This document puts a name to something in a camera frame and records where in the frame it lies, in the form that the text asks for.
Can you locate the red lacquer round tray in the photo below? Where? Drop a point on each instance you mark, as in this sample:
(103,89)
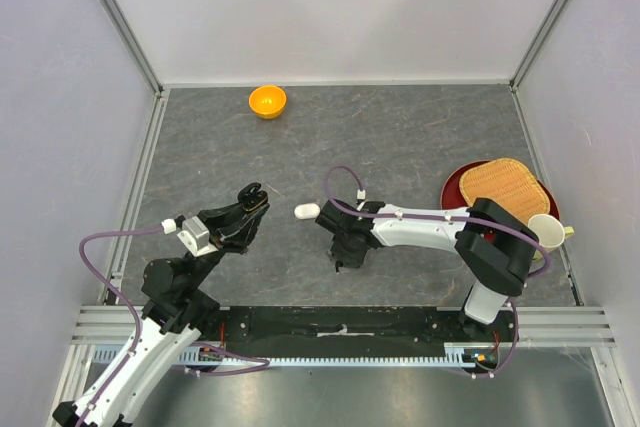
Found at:
(451,196)

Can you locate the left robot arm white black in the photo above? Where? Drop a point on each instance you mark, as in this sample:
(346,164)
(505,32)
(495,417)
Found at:
(175,315)

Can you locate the white earbud charging case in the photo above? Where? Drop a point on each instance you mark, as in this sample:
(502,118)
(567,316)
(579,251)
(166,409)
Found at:
(307,211)

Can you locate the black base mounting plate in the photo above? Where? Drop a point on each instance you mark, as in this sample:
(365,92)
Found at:
(348,330)

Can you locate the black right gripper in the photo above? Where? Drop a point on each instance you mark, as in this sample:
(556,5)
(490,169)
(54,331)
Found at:
(353,259)

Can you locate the pale yellow cup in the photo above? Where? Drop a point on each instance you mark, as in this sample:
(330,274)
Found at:
(550,231)

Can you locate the woven bamboo tray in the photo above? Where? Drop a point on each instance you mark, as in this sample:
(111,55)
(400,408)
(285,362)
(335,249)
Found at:
(509,183)

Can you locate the slotted cable duct rail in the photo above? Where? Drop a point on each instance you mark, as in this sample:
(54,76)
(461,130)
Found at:
(450,355)

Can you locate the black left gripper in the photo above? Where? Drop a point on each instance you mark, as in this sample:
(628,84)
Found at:
(232,228)

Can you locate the orange plastic bowl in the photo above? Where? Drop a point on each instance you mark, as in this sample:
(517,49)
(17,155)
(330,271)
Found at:
(268,101)

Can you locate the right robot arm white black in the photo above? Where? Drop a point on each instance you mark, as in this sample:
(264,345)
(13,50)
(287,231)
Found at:
(496,247)

